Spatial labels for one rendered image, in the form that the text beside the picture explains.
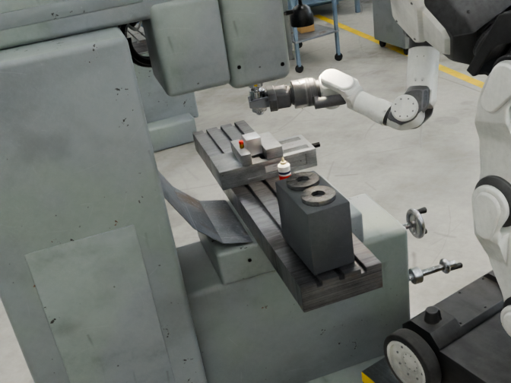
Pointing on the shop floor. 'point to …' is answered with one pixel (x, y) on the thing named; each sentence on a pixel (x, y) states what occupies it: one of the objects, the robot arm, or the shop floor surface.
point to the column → (87, 220)
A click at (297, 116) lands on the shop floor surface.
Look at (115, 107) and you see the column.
